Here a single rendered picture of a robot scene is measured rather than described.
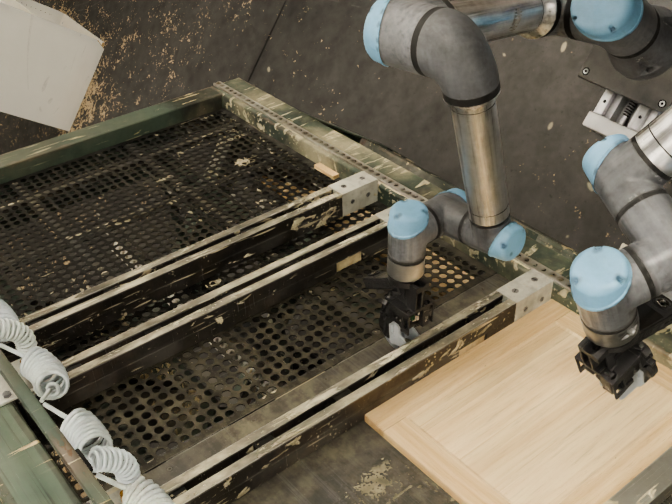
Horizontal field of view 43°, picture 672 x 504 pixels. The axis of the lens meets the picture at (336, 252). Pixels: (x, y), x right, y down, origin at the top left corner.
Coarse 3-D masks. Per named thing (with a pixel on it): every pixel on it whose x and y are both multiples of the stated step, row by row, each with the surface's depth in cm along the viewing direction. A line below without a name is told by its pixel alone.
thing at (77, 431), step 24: (0, 312) 164; (0, 360) 146; (24, 360) 154; (48, 360) 154; (24, 384) 141; (48, 384) 150; (48, 408) 144; (48, 432) 132; (72, 432) 139; (96, 432) 138; (72, 456) 128; (96, 480) 124; (144, 480) 132
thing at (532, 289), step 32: (512, 288) 190; (544, 288) 191; (448, 320) 182; (480, 320) 181; (512, 320) 188; (416, 352) 174; (448, 352) 177; (352, 384) 167; (384, 384) 167; (288, 416) 160; (320, 416) 160; (352, 416) 165; (96, 448) 133; (256, 448) 154; (288, 448) 156; (128, 480) 135; (192, 480) 149; (224, 480) 148; (256, 480) 154
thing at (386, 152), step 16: (336, 128) 326; (240, 144) 296; (368, 144) 335; (400, 160) 323; (432, 176) 312; (192, 224) 301; (208, 224) 303; (304, 240) 349; (544, 240) 278; (256, 320) 287; (288, 320) 358; (256, 336) 283; (272, 336) 281
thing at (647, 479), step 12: (660, 456) 154; (648, 468) 152; (660, 468) 152; (636, 480) 150; (648, 480) 150; (660, 480) 150; (624, 492) 148; (636, 492) 148; (648, 492) 148; (660, 492) 148
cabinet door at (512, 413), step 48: (528, 336) 185; (576, 336) 185; (432, 384) 173; (480, 384) 174; (528, 384) 173; (576, 384) 173; (384, 432) 163; (432, 432) 163; (480, 432) 163; (528, 432) 163; (576, 432) 163; (624, 432) 162; (480, 480) 153; (528, 480) 153; (576, 480) 153; (624, 480) 153
